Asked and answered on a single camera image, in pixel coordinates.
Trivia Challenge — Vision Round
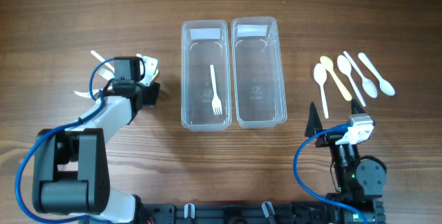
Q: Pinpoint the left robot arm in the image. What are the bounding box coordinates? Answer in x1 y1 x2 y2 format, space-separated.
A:
31 55 160 223

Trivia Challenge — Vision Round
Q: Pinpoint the white fork handle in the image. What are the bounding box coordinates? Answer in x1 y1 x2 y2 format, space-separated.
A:
90 50 115 73

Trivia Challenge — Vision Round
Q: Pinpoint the white spoon far left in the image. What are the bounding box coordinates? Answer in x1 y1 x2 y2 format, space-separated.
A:
314 64 329 119

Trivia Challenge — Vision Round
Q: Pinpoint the white spoon middle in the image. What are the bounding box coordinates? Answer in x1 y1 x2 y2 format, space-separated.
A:
337 55 366 106

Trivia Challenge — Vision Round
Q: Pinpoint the white spoon far right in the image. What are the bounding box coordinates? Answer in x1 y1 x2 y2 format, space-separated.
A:
358 53 396 96

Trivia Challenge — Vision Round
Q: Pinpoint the right blue cable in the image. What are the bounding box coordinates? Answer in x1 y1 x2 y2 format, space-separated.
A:
293 123 369 224

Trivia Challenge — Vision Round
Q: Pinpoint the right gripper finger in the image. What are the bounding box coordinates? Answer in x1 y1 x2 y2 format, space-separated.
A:
305 102 323 138
350 99 366 115

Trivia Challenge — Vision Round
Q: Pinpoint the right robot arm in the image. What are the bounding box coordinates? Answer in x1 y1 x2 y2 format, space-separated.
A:
304 100 387 223

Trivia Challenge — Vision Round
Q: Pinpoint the yellow plastic spoon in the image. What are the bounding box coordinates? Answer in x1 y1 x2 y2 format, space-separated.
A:
320 55 352 102

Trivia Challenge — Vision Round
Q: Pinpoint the clear plastic container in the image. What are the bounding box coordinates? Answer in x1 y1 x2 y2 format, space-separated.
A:
181 19 232 131
231 17 287 129

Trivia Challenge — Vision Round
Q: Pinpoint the light blue plastic fork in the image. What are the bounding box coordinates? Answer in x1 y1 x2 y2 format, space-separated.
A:
98 68 115 80

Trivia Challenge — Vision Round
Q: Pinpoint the translucent white spoon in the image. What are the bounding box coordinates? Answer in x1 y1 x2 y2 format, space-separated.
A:
343 51 378 98

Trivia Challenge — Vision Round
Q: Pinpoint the left clear plastic container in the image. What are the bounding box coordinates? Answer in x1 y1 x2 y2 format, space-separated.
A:
181 19 232 131

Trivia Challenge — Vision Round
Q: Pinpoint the yellow plastic fork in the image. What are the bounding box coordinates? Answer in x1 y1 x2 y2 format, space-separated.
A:
152 68 160 81

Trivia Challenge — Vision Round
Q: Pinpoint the white fork diagonal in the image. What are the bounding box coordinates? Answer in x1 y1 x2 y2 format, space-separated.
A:
210 64 222 115

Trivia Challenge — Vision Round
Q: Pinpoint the right clear plastic container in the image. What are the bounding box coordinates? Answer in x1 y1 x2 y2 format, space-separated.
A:
231 17 287 129

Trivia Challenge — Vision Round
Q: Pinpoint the white fork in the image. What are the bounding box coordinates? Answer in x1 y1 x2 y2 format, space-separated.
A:
74 89 99 99

